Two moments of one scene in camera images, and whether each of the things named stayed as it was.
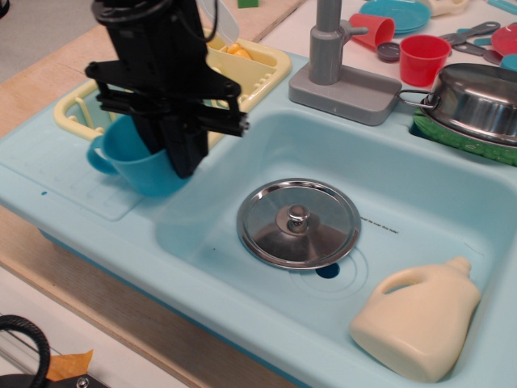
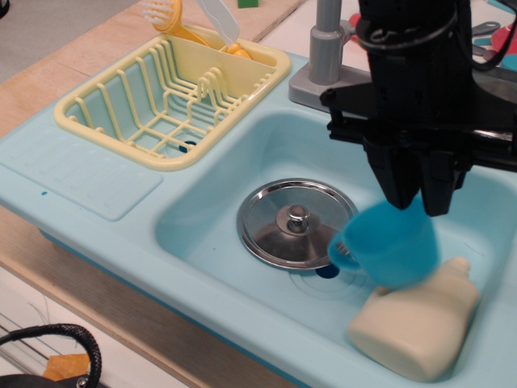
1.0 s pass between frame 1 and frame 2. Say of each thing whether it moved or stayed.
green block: stayed
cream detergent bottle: stayed
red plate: stayed
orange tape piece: stayed
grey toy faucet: stayed
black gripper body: moved
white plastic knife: stayed
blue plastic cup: moved
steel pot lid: stayed
